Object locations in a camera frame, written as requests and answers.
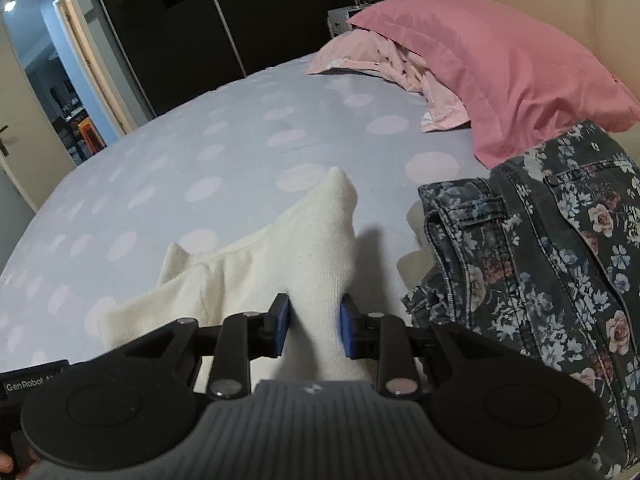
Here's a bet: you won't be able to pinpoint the black wardrobe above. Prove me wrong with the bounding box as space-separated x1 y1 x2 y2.
85 0 362 117

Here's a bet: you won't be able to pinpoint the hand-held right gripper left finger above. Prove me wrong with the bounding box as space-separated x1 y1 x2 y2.
120 294 292 402

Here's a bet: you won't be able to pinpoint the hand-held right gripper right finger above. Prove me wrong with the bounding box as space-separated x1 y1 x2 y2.
339 297 507 402

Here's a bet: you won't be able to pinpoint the beige door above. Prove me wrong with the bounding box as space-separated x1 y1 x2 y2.
0 42 77 212

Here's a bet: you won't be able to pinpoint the orange shelf item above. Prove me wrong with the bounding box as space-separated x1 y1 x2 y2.
75 115 107 162

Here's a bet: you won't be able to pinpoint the light pink patterned pillow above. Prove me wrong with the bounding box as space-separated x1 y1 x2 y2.
307 28 471 133

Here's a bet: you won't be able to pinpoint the cream knit sweater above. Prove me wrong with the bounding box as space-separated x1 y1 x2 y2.
99 166 428 395

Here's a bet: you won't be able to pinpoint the floral dark jeans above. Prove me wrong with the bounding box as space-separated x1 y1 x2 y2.
401 121 640 479

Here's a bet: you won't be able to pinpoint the white drawer unit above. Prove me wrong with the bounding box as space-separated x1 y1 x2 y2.
327 5 364 39

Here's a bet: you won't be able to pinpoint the polka dot bed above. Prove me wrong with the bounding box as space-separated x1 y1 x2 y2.
0 52 496 373

